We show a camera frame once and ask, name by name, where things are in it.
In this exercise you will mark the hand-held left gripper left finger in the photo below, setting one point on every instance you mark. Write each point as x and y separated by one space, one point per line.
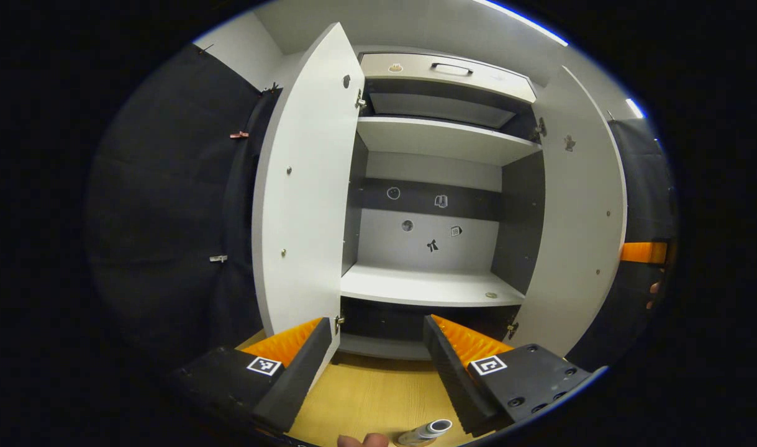
297 385

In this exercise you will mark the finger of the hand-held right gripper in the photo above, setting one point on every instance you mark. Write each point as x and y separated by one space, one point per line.
644 252

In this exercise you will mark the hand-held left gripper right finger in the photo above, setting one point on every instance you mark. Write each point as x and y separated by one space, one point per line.
449 372

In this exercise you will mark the white green label bottle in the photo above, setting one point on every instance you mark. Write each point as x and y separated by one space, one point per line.
425 433

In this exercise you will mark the white cabinet door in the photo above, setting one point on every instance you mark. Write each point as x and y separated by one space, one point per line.
577 236
303 186

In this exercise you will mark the white grey cabinet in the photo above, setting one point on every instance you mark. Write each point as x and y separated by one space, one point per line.
428 236

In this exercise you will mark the metal door hinge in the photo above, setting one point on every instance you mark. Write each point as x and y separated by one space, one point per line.
538 129
360 99
513 329
339 321

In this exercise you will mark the white cabinet shelf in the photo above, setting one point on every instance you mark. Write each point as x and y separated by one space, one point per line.
440 139
415 285

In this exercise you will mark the white cabinet drawer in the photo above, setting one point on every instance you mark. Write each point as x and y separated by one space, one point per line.
477 81

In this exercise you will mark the small ceiling light panel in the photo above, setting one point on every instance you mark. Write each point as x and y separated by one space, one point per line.
635 108

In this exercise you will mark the reddish cloth clip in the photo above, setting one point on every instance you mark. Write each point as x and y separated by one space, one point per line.
239 134

